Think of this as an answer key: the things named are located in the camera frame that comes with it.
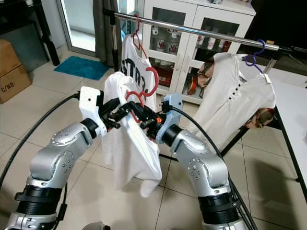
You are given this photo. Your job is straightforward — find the red wire clothes hanger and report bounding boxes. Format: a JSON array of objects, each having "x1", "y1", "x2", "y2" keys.
[
  {"x1": 132, "y1": 14, "x2": 149, "y2": 58},
  {"x1": 124, "y1": 66, "x2": 160, "y2": 125}
]

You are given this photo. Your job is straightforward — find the plain white shirt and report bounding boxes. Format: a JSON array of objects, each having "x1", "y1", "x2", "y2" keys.
[{"x1": 103, "y1": 71, "x2": 163, "y2": 198}]

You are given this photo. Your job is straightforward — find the purple clothes hanger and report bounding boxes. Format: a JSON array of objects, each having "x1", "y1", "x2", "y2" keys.
[{"x1": 244, "y1": 39, "x2": 272, "y2": 82}]

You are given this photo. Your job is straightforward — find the white T-shirt with black letters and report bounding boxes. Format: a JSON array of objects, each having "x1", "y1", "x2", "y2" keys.
[{"x1": 120, "y1": 34, "x2": 152, "y2": 96}]

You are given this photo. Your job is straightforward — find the teal floor mat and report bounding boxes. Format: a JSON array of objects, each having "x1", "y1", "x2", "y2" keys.
[{"x1": 54, "y1": 56, "x2": 110, "y2": 81}]

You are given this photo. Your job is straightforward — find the grey curtain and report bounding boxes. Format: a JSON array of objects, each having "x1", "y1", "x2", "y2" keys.
[{"x1": 94, "y1": 0, "x2": 120, "y2": 68}]

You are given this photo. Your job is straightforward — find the white buttoned shirt brown cuffs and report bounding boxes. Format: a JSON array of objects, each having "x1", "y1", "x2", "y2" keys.
[{"x1": 192, "y1": 52, "x2": 276, "y2": 149}]

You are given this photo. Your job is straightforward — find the cardboard box with black print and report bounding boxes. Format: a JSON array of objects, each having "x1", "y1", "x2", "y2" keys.
[{"x1": 0, "y1": 65, "x2": 32, "y2": 104}]

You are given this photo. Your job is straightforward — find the white framed glass door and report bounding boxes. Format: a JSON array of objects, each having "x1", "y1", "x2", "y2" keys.
[{"x1": 60, "y1": 0, "x2": 132, "y2": 54}]

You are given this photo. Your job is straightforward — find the metal clothes rack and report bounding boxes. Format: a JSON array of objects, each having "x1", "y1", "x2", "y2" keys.
[{"x1": 103, "y1": 10, "x2": 307, "y2": 161}]

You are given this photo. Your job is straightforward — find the black desk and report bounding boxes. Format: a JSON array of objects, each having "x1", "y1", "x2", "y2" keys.
[{"x1": 0, "y1": 0, "x2": 62, "y2": 65}]

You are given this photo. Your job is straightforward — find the white glass door cabinet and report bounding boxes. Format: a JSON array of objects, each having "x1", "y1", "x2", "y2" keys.
[{"x1": 142, "y1": 0, "x2": 256, "y2": 104}]

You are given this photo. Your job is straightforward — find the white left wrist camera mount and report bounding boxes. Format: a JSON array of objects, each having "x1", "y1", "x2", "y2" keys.
[{"x1": 79, "y1": 86, "x2": 104, "y2": 125}]

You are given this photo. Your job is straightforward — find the pale blue right wrist camera mount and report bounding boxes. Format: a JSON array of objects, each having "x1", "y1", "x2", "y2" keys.
[{"x1": 155, "y1": 93, "x2": 184, "y2": 145}]

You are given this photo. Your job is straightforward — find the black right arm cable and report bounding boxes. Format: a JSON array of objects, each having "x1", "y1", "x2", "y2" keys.
[{"x1": 173, "y1": 106, "x2": 257, "y2": 230}]

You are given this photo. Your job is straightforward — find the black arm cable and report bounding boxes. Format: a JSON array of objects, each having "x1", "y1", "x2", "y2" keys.
[
  {"x1": 173, "y1": 106, "x2": 257, "y2": 230},
  {"x1": 0, "y1": 93, "x2": 80, "y2": 221}
]

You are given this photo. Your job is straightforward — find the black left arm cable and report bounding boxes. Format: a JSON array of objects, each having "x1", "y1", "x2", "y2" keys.
[{"x1": 0, "y1": 93, "x2": 80, "y2": 221}]

